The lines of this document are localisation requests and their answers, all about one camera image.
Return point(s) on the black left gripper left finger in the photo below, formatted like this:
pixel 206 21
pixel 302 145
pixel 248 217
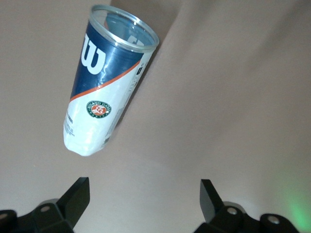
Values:
pixel 73 201

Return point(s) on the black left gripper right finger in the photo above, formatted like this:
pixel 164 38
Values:
pixel 211 201

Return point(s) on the white blue tennis ball can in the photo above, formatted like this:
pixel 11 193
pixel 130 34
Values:
pixel 97 85

